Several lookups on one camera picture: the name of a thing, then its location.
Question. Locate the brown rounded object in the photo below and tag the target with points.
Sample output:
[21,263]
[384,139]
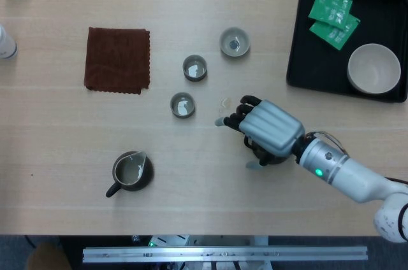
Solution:
[48,257]

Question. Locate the brown folded cloth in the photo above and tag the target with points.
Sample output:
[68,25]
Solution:
[114,60]

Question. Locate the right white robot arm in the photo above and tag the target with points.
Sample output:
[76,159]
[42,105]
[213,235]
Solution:
[350,174]

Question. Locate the green tea packet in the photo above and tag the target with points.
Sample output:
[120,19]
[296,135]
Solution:
[328,32]
[325,5]

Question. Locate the aluminium rail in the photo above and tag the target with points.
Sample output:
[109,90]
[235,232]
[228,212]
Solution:
[223,252]

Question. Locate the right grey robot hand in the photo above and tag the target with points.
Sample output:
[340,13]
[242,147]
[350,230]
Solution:
[274,126]

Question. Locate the black square tray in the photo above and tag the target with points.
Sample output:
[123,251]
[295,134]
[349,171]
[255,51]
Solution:
[306,60]

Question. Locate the white bottle with blue band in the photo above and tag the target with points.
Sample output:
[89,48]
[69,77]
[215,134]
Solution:
[6,45]

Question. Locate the beige bowl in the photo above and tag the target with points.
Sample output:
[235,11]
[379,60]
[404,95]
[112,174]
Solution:
[373,69]

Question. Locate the small grey cup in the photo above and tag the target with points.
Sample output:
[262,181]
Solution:
[195,67]
[182,105]
[234,54]

